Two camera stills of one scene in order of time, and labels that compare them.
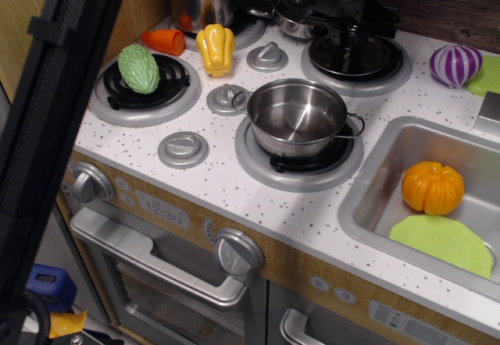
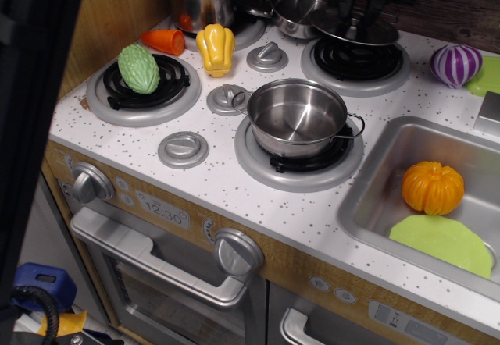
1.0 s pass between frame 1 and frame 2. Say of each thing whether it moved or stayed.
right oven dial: stayed
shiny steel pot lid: moved
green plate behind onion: stayed
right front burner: stayed
